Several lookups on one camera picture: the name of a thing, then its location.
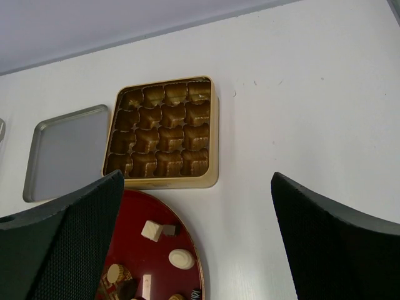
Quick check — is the dark square chocolate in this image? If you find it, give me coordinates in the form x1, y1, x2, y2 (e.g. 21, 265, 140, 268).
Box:
162, 224, 181, 237

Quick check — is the dark round chocolate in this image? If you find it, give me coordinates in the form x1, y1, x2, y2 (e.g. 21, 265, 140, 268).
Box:
116, 279, 138, 300

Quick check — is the white cube chocolate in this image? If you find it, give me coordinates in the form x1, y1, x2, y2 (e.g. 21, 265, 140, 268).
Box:
141, 220, 163, 242

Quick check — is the gold chocolate tin box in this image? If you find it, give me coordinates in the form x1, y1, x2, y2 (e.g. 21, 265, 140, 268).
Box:
102, 76, 219, 190

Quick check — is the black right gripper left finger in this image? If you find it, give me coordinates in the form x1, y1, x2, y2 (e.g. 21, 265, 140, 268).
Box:
1, 171, 124, 299

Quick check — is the white oval swirl chocolate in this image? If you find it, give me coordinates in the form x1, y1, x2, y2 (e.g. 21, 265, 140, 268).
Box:
168, 249, 195, 270

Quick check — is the silver tin lid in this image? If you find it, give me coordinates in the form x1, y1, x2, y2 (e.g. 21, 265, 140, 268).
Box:
22, 104, 109, 203

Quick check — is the round red lacquer plate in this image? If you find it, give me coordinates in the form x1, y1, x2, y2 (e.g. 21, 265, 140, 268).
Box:
95, 190, 206, 299

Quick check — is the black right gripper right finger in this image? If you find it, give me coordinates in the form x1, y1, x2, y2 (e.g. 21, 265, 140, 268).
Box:
271, 172, 399, 299

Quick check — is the gold ridged cup chocolate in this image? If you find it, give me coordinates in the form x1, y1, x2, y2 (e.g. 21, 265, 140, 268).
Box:
107, 264, 131, 284

